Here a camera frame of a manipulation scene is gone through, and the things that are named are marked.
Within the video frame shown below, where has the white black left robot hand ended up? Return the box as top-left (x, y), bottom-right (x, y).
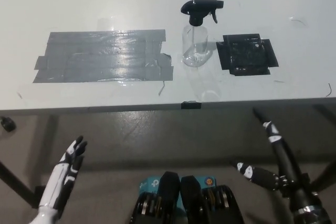
top-left (30, 136), bottom-right (89, 224)

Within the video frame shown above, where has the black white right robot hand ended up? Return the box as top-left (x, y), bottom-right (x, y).
top-left (230, 106), bottom-right (324, 213)

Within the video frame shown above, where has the black spray trigger lid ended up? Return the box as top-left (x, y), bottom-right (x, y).
top-left (180, 0), bottom-right (225, 27)

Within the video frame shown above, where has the clear plastic spray bottle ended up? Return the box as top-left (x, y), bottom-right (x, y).
top-left (181, 22), bottom-right (214, 68)

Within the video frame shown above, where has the black slanted table leg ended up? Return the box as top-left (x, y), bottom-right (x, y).
top-left (0, 155), bottom-right (36, 209)
top-left (308, 159), bottom-right (336, 195)

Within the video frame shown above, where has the black table foot knob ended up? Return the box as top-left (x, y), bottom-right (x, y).
top-left (0, 115), bottom-right (16, 132)

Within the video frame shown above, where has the teal cardboard box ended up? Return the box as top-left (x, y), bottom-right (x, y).
top-left (138, 175), bottom-right (217, 209)

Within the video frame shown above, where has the black tape square patch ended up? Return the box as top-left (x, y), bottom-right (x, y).
top-left (215, 33), bottom-right (280, 76)

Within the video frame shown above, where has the grey duct tape patch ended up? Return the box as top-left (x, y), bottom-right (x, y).
top-left (32, 28), bottom-right (175, 83)

